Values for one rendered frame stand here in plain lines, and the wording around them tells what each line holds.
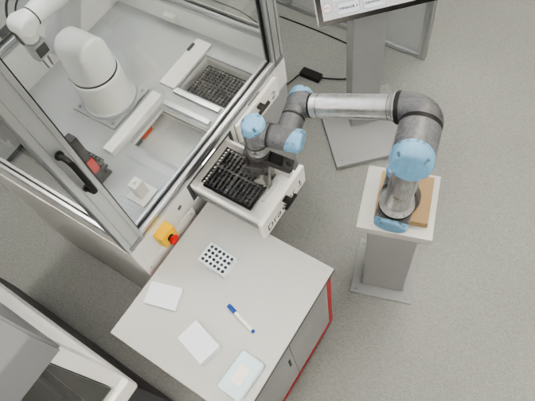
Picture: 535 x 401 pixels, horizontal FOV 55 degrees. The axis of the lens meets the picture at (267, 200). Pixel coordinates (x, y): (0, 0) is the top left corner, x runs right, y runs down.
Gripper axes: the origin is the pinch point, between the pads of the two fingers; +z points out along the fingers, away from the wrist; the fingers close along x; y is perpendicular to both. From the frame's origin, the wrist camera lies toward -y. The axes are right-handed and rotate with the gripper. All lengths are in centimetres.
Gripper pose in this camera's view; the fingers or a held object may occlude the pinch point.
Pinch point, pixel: (271, 181)
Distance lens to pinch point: 185.5
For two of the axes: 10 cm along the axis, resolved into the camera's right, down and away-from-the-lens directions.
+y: -9.7, -1.2, 2.0
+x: -2.0, 8.8, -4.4
